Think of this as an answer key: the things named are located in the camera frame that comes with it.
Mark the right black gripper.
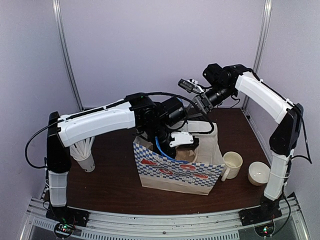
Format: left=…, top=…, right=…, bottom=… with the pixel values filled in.
left=187, top=82, right=236, bottom=119

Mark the cardboard cup carrier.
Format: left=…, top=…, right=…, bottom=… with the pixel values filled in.
left=175, top=146, right=198, bottom=163

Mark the blue checkered paper bag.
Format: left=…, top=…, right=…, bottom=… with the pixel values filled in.
left=133, top=120, right=225, bottom=196

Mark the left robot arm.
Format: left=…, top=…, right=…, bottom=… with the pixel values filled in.
left=46, top=93, right=194, bottom=222

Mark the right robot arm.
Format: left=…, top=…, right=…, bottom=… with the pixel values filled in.
left=179, top=63, right=304, bottom=221

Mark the cream ceramic mug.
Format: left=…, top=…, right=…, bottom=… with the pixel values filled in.
left=221, top=151, right=243, bottom=182

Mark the cream ceramic bowl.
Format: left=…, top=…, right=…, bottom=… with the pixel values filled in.
left=247, top=161, right=270, bottom=187

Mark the paper cup holding straws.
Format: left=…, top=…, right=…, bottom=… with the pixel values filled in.
left=75, top=151, right=96, bottom=173

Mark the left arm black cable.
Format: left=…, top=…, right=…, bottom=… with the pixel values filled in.
left=24, top=92, right=216, bottom=170

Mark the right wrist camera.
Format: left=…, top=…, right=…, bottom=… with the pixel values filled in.
left=178, top=79, right=205, bottom=94

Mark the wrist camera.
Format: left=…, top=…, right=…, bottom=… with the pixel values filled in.
left=178, top=79, right=205, bottom=94
left=169, top=131, right=200, bottom=148

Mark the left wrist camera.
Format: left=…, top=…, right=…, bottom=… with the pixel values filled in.
left=169, top=131, right=200, bottom=148

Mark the right aluminium frame post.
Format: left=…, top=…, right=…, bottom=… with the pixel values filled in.
left=242, top=0, right=273, bottom=110

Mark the aluminium frame post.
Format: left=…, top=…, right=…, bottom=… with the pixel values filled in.
left=52, top=0, right=84, bottom=111
left=242, top=0, right=273, bottom=110

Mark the aluminium front rail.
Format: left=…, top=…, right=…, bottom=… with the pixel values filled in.
left=17, top=196, right=311, bottom=240

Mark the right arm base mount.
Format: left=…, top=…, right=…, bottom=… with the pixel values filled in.
left=238, top=204, right=283, bottom=227

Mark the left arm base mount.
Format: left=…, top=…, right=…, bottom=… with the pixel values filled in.
left=45, top=201, right=90, bottom=227

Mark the left aluminium frame post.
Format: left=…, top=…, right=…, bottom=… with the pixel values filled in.
left=52, top=0, right=84, bottom=111

